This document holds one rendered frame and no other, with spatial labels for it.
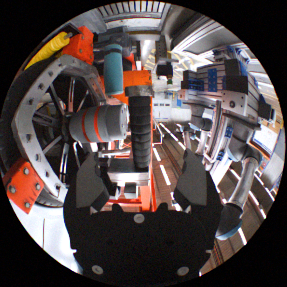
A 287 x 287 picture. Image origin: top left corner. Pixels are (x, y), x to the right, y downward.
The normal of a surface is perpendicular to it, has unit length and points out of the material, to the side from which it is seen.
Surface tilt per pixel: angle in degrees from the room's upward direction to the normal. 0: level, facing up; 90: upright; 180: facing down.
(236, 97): 90
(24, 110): 90
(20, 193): 90
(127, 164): 180
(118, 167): 180
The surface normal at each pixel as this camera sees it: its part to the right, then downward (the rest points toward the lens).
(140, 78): 0.01, 0.48
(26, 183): 1.00, -0.04
